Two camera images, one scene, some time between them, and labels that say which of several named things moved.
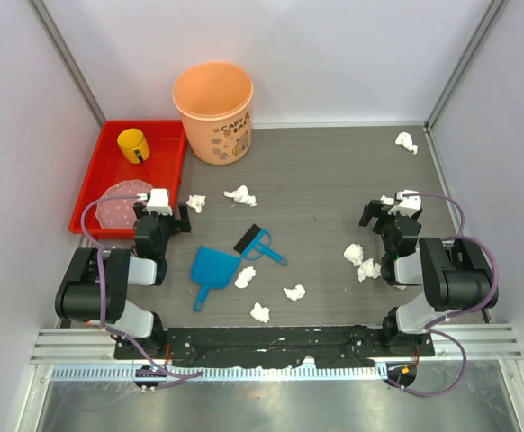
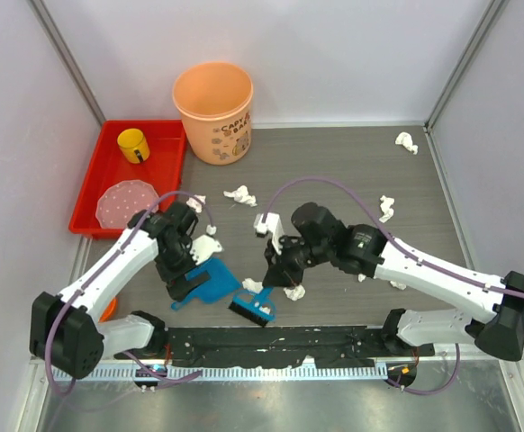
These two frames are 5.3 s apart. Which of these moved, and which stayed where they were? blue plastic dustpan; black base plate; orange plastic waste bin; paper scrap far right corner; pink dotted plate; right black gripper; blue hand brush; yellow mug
Moved: blue hand brush; right black gripper; blue plastic dustpan
Stayed: paper scrap far right corner; yellow mug; black base plate; pink dotted plate; orange plastic waste bin
